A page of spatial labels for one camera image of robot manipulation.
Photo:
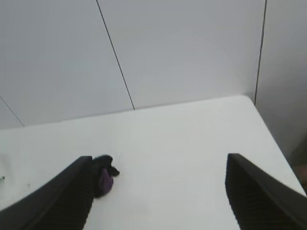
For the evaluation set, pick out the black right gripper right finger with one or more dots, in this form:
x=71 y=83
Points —
x=263 y=198

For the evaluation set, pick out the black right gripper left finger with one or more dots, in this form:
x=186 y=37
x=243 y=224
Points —
x=52 y=201

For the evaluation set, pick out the black and purple cloth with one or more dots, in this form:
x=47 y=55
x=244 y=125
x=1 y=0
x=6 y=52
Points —
x=105 y=182

